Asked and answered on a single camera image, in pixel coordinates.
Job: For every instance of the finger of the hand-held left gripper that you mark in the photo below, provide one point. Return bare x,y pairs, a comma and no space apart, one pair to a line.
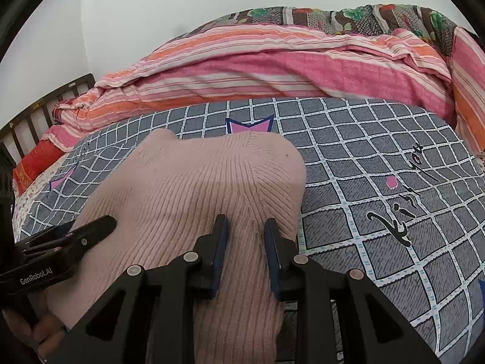
64,229
94,231

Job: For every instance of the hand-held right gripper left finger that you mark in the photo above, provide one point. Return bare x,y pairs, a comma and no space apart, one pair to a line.
219,258

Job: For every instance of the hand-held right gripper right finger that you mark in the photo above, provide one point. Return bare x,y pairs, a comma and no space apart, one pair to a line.
272,258

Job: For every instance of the pink knit sweater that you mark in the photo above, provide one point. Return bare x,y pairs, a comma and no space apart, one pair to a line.
189,182

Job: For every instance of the person's left hand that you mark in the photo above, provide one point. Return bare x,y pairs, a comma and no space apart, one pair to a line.
49,333

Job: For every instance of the white floral bedsheet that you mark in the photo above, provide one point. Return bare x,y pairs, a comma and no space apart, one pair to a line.
39,184

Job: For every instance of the red patterned pillow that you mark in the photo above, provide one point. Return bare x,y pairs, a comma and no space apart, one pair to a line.
36,163

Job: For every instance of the grey checked blanket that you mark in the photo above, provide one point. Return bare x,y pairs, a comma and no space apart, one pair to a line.
360,151

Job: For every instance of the pink orange striped quilt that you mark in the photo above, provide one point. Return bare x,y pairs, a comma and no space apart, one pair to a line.
265,72

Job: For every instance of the brown floral patchwork quilt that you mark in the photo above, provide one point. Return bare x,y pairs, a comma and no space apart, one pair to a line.
360,17

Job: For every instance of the pink striped pillow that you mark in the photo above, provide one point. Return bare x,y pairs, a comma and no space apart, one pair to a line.
470,83

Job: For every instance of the dark wooden bed rail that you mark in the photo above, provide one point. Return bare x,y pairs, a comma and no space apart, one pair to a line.
75,82

